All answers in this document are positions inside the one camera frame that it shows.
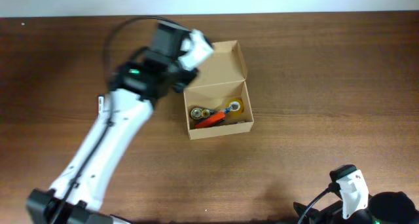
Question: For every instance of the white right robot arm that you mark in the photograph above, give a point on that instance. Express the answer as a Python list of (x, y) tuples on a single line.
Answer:
[(356, 204)]

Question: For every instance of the yellow correction tape dispenser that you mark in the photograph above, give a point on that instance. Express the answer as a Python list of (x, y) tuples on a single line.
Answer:
[(199, 113)]

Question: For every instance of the blue white marker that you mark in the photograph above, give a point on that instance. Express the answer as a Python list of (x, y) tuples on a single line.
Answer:
[(100, 104)]

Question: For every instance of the brown cardboard box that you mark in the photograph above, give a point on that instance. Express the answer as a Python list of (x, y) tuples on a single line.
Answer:
[(222, 77)]

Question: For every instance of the blue pen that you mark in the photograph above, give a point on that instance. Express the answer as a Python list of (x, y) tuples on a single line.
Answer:
[(232, 109)]

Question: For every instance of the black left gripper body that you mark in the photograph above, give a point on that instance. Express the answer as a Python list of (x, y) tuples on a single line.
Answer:
[(184, 77)]

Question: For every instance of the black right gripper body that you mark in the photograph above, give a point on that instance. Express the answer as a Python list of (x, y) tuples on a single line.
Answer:
[(314, 214)]

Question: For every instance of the yellow tape roll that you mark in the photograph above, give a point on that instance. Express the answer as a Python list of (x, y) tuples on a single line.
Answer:
[(239, 100)]

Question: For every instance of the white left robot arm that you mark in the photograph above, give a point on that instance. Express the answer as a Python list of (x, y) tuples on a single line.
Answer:
[(77, 194)]

